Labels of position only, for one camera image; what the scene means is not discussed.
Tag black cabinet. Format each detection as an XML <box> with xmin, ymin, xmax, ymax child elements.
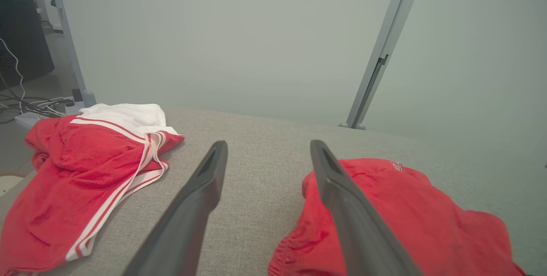
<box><xmin>0</xmin><ymin>0</ymin><xmax>56</xmax><ymax>91</ymax></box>

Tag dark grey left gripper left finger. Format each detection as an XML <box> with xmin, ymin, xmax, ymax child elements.
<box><xmin>122</xmin><ymin>141</ymin><xmax>228</xmax><ymax>276</ymax></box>

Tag red jersey with white sleeves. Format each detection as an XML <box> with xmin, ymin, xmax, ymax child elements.
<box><xmin>0</xmin><ymin>103</ymin><xmax>185</xmax><ymax>276</ymax></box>

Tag black floor cable bundle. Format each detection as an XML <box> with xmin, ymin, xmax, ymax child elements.
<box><xmin>0</xmin><ymin>71</ymin><xmax>76</xmax><ymax>125</ymax></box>

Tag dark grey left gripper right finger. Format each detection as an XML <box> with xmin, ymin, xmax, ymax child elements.
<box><xmin>310</xmin><ymin>140</ymin><xmax>423</xmax><ymax>276</ymax></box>

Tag white floor cable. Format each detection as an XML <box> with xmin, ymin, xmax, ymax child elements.
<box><xmin>0</xmin><ymin>38</ymin><xmax>27</xmax><ymax>114</ymax></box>

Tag red shorts with white waistband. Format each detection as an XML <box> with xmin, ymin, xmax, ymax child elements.
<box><xmin>268</xmin><ymin>158</ymin><xmax>526</xmax><ymax>276</ymax></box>

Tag white power strip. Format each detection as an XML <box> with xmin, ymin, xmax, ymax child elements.
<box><xmin>14</xmin><ymin>100</ymin><xmax>86</xmax><ymax>129</ymax></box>

